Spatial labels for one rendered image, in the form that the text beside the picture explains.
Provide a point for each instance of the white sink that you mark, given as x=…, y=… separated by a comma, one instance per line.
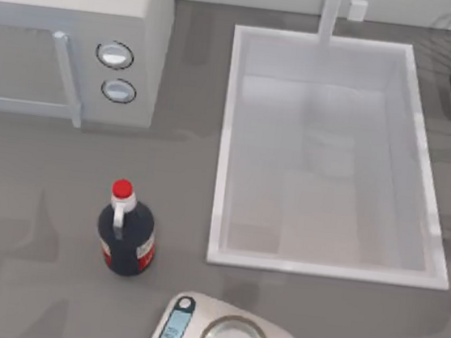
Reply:
x=331, y=169

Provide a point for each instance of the dark bottle with red cap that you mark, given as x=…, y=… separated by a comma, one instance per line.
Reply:
x=125, y=239

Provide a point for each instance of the small microwave knob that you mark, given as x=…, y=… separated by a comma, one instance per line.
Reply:
x=118, y=90

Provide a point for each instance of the large microwave knob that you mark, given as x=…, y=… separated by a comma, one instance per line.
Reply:
x=114, y=54

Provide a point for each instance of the white kitchen scale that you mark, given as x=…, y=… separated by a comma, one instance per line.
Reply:
x=223, y=334

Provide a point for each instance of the tall white tap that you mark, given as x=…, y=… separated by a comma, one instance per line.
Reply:
x=329, y=13

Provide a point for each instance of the white wall socket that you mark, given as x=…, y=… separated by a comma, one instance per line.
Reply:
x=357, y=9

